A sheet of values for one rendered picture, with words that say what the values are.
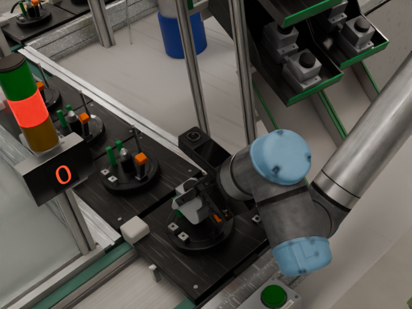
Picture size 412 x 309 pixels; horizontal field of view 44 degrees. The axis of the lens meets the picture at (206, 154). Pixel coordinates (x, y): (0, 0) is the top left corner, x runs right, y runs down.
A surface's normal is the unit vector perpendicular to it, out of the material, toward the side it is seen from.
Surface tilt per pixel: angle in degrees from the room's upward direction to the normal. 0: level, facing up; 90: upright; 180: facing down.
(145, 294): 0
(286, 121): 45
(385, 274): 0
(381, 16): 90
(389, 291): 0
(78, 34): 90
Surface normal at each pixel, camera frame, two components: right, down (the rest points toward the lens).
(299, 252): -0.23, -0.01
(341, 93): 0.26, -0.19
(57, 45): 0.65, 0.40
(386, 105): -0.67, -0.25
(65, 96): -0.14, -0.76
